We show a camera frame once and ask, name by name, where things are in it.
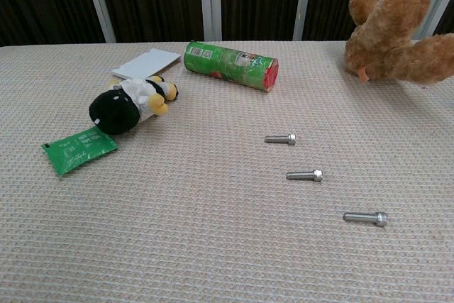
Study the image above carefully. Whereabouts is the silver bolt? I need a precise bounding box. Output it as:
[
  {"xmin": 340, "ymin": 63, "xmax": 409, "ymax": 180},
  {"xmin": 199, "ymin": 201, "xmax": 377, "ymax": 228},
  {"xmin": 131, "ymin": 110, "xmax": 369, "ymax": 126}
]
[
  {"xmin": 286, "ymin": 168, "xmax": 324, "ymax": 183},
  {"xmin": 264, "ymin": 133, "xmax": 298, "ymax": 147},
  {"xmin": 342, "ymin": 211, "xmax": 389, "ymax": 227}
]

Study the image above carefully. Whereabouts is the green chips can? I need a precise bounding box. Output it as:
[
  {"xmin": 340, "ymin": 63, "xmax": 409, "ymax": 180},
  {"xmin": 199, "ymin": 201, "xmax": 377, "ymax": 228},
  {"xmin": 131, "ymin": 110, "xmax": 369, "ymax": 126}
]
[{"xmin": 182, "ymin": 40, "xmax": 281, "ymax": 94}]

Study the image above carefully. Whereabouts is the white flat box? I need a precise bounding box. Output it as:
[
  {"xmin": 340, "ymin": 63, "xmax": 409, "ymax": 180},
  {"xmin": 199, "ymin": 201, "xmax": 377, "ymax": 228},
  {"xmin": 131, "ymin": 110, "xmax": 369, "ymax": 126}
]
[{"xmin": 111, "ymin": 48, "xmax": 183, "ymax": 81}]

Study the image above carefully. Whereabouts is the beige woven table cloth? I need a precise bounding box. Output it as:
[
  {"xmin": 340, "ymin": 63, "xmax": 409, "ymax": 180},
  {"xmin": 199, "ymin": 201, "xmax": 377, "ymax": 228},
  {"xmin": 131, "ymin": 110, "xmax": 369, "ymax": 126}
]
[{"xmin": 0, "ymin": 40, "xmax": 454, "ymax": 303}]

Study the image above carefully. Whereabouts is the black white plush doll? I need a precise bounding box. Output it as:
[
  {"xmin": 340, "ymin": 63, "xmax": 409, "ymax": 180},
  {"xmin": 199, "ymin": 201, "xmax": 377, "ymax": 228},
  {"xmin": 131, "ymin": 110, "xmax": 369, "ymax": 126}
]
[{"xmin": 87, "ymin": 75, "xmax": 179, "ymax": 136}]

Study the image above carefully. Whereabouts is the green snack packet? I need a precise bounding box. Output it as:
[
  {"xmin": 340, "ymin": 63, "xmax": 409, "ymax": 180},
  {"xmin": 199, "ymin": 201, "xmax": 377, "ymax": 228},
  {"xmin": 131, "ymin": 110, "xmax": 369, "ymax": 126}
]
[{"xmin": 41, "ymin": 126, "xmax": 119, "ymax": 177}]

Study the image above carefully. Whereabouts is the brown teddy bear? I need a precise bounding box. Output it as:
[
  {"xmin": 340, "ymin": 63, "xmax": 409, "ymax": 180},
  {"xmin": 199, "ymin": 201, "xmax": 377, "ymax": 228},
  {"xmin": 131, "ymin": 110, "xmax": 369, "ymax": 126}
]
[{"xmin": 344, "ymin": 0, "xmax": 454, "ymax": 85}]

